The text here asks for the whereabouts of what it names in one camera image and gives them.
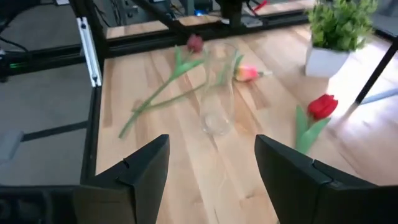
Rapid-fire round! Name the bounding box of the pink artificial tulip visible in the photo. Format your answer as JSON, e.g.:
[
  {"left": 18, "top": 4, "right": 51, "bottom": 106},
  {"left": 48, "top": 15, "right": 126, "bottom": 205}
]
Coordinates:
[{"left": 131, "top": 54, "right": 274, "bottom": 113}]

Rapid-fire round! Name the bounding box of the green potted plant white pot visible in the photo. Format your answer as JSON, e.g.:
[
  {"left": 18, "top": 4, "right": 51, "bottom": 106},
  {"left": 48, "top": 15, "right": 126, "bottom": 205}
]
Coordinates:
[{"left": 306, "top": 0, "right": 379, "bottom": 78}]

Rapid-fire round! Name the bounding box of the black computer with blue light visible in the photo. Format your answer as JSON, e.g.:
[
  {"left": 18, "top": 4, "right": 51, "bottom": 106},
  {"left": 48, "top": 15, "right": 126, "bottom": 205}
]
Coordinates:
[{"left": 186, "top": 0, "right": 218, "bottom": 18}]

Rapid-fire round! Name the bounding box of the clear glass vase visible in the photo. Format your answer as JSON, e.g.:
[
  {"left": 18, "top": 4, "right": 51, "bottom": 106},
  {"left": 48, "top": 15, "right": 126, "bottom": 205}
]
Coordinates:
[{"left": 198, "top": 42, "right": 240, "bottom": 137}]

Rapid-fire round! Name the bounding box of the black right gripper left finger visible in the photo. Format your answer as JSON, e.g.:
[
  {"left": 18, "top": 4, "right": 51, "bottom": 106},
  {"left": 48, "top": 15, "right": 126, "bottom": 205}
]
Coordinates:
[{"left": 73, "top": 134, "right": 170, "bottom": 224}]

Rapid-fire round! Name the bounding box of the dark red artificial tulip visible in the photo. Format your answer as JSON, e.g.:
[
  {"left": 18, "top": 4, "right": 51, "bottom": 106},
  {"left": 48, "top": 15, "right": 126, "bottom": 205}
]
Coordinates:
[{"left": 118, "top": 34, "right": 206, "bottom": 139}]

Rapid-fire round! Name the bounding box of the wooden shelf with black legs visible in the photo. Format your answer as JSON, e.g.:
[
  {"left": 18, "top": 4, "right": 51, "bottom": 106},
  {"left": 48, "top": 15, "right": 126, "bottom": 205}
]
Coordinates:
[{"left": 353, "top": 30, "right": 398, "bottom": 106}]

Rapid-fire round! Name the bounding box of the bright red artificial tulip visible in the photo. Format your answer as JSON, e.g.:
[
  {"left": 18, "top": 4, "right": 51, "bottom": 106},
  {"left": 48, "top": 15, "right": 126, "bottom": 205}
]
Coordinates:
[{"left": 294, "top": 93, "right": 339, "bottom": 156}]

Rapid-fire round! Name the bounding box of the black aluminium table frame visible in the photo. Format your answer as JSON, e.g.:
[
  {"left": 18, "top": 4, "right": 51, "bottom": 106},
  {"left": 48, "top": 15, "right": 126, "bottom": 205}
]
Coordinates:
[{"left": 0, "top": 0, "right": 312, "bottom": 187}]

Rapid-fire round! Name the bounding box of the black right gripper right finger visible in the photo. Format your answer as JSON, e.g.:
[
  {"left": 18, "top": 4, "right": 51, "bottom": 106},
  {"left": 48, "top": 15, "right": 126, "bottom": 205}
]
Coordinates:
[{"left": 254, "top": 134, "right": 398, "bottom": 224}]

